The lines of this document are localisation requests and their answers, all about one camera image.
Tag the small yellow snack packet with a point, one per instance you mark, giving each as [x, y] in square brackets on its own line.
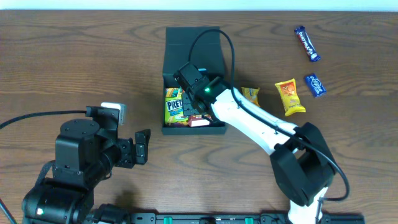
[251, 94]

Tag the blue Eclipse candy pack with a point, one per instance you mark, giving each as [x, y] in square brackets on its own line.
[314, 85]

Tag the red Hello Panda box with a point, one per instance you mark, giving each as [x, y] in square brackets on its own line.
[198, 120]

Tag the large yellow snack packet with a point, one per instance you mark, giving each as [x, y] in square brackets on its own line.
[290, 99]

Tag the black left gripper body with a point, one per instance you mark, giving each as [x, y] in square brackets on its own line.
[129, 152]

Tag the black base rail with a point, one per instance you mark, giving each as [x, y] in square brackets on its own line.
[151, 218]

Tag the blue Dairy Milk bar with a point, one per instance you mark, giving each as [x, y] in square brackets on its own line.
[312, 54]

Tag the black gift box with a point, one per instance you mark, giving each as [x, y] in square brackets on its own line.
[205, 53]

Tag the green Pretz snack box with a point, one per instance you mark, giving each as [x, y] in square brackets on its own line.
[174, 108]

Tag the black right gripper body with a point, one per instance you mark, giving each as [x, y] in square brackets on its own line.
[189, 104]

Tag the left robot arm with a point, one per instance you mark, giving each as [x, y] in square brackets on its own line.
[86, 151]

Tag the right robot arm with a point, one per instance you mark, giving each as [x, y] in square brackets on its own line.
[301, 161]

